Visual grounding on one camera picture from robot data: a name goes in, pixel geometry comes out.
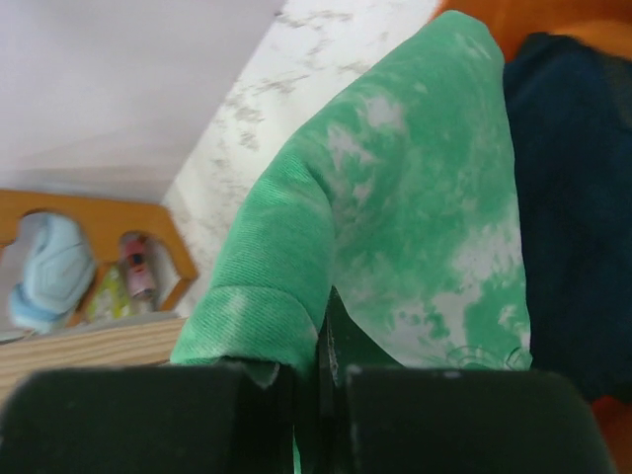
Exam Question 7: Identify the orange plastic basket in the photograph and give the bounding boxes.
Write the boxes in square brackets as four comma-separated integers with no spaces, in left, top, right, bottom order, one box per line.
[427,0,632,474]

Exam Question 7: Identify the pink bottle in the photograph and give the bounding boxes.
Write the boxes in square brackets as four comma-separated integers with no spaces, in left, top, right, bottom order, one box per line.
[119,233,157,301]

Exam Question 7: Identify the light blue headphones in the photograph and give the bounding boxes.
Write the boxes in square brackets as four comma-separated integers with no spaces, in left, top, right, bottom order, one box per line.
[8,213,97,333]

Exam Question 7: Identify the brown wooden shelf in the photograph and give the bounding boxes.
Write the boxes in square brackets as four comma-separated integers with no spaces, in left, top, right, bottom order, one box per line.
[1,190,198,328]

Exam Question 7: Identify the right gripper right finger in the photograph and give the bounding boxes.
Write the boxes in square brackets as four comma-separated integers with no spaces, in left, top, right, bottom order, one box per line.
[317,293,615,473]

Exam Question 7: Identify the green tie-dye trousers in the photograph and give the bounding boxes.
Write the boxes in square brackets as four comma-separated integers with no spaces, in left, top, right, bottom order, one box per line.
[168,9,534,474]

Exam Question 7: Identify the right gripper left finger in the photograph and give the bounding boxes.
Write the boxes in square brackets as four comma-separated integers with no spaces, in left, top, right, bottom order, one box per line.
[1,362,294,473]

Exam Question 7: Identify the green snack package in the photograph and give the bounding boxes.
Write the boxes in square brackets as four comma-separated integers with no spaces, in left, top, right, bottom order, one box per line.
[85,266,133,323]

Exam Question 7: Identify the navy blue denim trousers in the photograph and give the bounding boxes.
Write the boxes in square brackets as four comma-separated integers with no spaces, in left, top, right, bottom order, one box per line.
[503,32,632,404]

